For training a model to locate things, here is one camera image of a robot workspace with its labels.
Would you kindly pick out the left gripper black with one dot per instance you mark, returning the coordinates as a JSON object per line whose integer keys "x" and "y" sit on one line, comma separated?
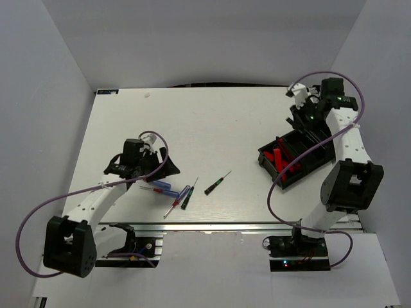
{"x": 169, "y": 169}

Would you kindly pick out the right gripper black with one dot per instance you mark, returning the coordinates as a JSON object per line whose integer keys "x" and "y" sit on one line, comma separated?
{"x": 298, "y": 120}

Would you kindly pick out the green black precision screwdriver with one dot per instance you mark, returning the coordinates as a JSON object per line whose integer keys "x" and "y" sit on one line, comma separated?
{"x": 188, "y": 196}

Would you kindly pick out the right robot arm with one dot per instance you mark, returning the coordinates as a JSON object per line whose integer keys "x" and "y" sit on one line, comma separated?
{"x": 354, "y": 179}

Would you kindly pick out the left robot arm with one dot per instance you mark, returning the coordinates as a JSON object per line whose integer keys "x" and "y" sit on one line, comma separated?
{"x": 74, "y": 242}

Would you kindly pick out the black divided container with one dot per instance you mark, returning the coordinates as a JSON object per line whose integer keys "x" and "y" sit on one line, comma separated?
{"x": 297, "y": 142}

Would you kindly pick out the blue label sticker left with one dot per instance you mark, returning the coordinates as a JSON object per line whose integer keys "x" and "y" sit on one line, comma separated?
{"x": 107, "y": 92}

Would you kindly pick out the blue handle screwdriver upper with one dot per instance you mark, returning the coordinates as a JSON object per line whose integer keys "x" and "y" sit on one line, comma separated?
{"x": 161, "y": 184}

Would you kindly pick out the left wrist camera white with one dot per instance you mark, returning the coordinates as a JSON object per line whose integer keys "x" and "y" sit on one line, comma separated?
{"x": 148, "y": 141}

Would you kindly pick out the blue handle screwdriver lower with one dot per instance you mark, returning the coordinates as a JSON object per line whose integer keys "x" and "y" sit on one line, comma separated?
{"x": 166, "y": 192}

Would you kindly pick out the blue handle screwdriver tilted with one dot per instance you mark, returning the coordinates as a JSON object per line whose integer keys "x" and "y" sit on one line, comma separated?
{"x": 181, "y": 195}

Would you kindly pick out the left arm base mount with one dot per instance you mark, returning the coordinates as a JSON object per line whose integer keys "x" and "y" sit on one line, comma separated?
{"x": 122, "y": 246}

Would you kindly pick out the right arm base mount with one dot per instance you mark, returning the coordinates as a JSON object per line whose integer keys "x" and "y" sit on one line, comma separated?
{"x": 285, "y": 256}

